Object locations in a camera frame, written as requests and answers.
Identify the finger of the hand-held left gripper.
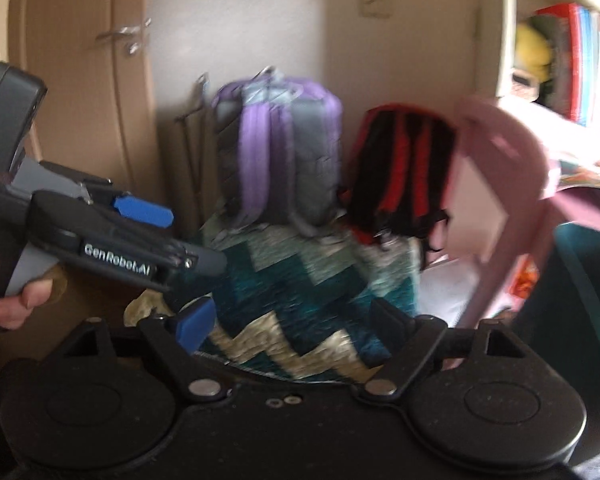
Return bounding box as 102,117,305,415
169,241,229,286
111,193,176,228

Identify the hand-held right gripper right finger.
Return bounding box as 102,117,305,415
358,298,532,398

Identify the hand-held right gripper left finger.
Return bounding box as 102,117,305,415
40,297,231,404

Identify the person's left hand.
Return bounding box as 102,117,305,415
0,240,57,332

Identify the brown folded cardboard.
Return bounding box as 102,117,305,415
173,73,217,232

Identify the beige wooden door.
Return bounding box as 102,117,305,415
9,0,155,196

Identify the purple grey backpack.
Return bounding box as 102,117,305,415
210,66,344,239

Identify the red black backpack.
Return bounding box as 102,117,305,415
336,103,457,254

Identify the pink chair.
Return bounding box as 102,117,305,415
426,94,562,332

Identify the yellow plush toy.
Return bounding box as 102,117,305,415
513,21,554,84

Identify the row of red blue books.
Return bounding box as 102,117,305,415
534,2,600,127

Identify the white bookshelf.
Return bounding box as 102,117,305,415
479,0,600,128

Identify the metal door handle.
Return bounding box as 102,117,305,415
96,18,152,57

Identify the beige light switch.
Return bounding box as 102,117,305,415
357,0,394,19

